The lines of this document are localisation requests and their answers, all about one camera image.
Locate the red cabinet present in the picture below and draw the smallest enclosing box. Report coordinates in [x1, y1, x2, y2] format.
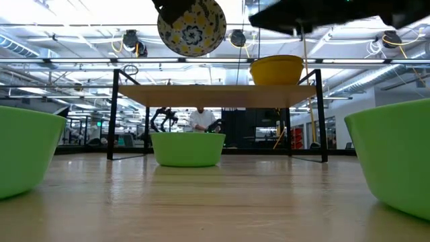
[290, 124, 304, 149]

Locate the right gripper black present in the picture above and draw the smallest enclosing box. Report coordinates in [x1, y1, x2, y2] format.
[248, 0, 350, 36]

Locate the long ceiling light strip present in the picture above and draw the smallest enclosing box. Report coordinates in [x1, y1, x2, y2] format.
[0, 57, 430, 65]

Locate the green plastic bowl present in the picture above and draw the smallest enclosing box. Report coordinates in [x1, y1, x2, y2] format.
[150, 132, 226, 168]
[0, 106, 67, 200]
[344, 97, 430, 221]

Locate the black ceiling cable reel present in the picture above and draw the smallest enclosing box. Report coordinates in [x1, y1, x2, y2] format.
[122, 29, 148, 58]
[229, 29, 247, 48]
[382, 30, 402, 49]

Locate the person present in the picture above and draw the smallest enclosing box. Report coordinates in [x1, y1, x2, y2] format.
[188, 107, 223, 134]

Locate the wooden shelf with black legs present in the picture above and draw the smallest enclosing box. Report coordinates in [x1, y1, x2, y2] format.
[106, 69, 329, 163]

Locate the silver ventilation duct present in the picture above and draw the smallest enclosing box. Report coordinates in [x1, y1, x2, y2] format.
[0, 32, 61, 70]
[337, 62, 430, 97]

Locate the black aluminium table frame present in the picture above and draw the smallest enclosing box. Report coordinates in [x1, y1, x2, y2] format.
[53, 146, 357, 157]

